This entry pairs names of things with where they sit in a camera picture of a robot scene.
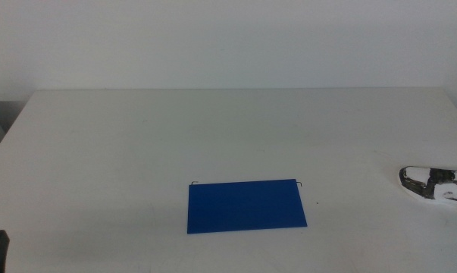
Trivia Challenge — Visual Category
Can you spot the white and black shoe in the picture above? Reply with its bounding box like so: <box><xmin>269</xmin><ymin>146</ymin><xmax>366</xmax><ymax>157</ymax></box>
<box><xmin>398</xmin><ymin>165</ymin><xmax>457</xmax><ymax>214</ymax></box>

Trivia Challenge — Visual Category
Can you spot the blue rectangular mat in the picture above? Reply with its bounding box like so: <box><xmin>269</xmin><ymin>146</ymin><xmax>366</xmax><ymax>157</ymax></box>
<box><xmin>186</xmin><ymin>178</ymin><xmax>308</xmax><ymax>235</ymax></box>

